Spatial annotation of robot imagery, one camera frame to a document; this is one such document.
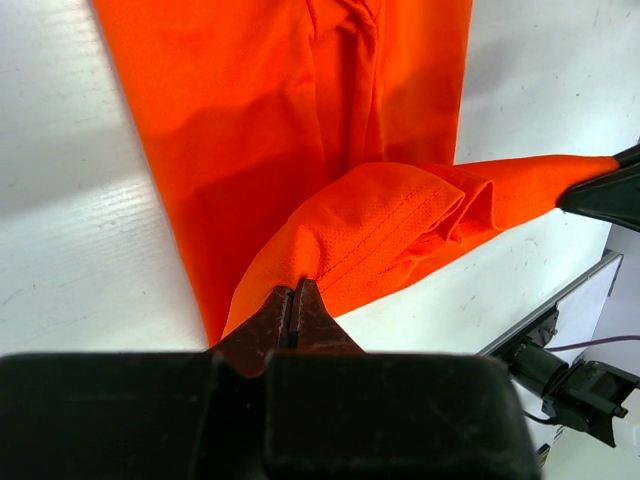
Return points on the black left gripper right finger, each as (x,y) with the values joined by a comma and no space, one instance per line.
(311,329)

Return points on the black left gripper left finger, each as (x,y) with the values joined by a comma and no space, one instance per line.
(245,349)

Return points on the orange t shirt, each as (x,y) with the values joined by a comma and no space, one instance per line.
(316,139)

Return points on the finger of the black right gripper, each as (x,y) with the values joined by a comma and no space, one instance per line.
(612,197)

